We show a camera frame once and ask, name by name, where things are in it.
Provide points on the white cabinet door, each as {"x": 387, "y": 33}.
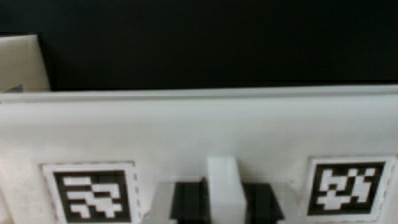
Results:
{"x": 101, "y": 147}

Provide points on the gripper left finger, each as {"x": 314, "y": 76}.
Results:
{"x": 191, "y": 203}

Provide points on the white cabinet body box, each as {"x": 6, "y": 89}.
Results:
{"x": 24, "y": 76}

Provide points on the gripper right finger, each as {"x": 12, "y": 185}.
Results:
{"x": 264, "y": 212}

